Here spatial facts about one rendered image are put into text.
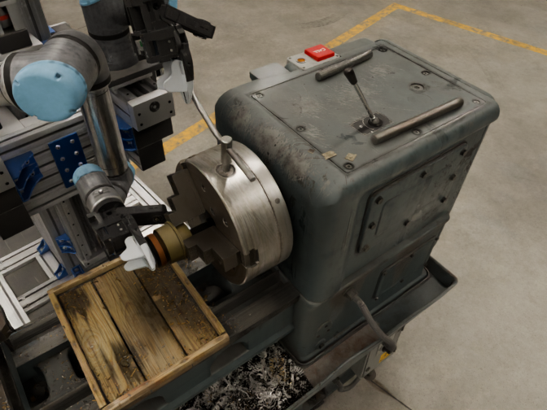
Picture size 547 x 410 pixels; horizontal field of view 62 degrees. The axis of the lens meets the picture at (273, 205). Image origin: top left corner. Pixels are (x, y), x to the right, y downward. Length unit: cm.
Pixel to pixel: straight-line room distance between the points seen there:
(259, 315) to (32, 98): 68
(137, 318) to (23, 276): 116
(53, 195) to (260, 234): 83
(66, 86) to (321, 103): 55
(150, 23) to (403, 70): 68
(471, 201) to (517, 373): 105
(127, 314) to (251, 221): 42
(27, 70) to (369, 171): 67
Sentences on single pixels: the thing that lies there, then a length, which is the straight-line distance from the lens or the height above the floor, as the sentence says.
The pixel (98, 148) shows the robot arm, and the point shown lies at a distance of 123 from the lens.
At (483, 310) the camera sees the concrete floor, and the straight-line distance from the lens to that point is 242.
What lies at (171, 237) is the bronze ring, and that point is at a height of 112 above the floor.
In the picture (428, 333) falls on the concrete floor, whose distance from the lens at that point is 225.
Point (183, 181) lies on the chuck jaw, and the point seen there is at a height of 118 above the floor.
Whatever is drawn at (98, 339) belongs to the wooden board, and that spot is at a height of 88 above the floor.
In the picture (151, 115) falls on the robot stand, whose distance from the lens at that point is 143.
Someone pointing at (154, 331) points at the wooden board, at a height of 89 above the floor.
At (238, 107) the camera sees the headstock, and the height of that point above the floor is 124.
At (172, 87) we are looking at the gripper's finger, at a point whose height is 138.
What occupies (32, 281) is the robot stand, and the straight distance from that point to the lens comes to 223.
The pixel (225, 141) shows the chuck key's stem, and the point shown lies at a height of 132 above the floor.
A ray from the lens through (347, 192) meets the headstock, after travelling 91.
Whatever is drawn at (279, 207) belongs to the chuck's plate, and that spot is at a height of 118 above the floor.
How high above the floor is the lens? 186
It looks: 46 degrees down
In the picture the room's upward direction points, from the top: 2 degrees clockwise
